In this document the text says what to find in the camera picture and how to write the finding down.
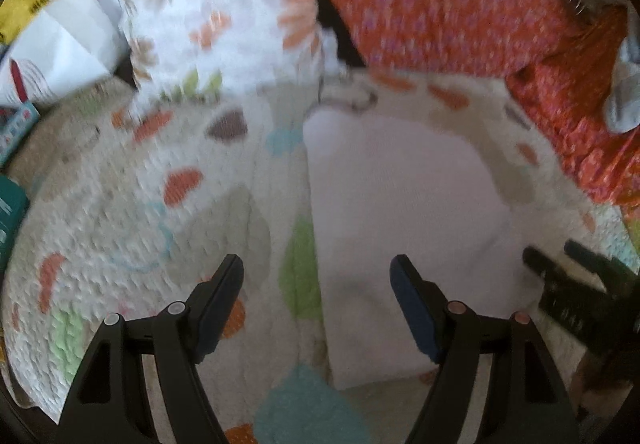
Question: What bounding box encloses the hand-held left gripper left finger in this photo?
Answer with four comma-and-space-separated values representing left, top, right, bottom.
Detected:
54, 253, 245, 444

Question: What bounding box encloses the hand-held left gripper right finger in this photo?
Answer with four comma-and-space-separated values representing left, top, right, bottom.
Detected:
389, 253, 579, 444

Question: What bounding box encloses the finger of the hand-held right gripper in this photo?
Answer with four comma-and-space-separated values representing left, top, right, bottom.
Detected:
522, 246, 568, 286
563, 239, 635, 299

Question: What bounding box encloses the white child's garment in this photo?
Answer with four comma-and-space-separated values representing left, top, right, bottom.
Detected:
301, 105, 518, 391

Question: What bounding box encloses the heart-patterned quilt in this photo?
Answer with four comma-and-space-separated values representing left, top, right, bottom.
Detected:
0, 69, 640, 444

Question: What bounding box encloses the grey white cloth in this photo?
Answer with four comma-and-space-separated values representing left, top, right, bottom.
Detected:
602, 36, 640, 135

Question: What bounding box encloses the teal box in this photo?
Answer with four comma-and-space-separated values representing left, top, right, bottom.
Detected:
0, 174, 31, 272

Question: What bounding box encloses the colourful dotted box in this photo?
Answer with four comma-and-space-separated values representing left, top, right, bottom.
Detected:
0, 103, 42, 165

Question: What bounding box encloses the orange floral blanket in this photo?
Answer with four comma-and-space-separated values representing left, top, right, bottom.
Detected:
310, 0, 640, 207

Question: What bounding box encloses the white floral pillow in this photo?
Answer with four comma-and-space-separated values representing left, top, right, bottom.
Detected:
115, 0, 331, 120

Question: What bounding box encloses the white plastic bag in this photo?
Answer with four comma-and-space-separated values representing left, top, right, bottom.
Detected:
0, 0, 128, 107

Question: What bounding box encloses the yellow plastic bag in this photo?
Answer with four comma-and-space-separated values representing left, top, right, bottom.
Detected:
0, 0, 57, 46

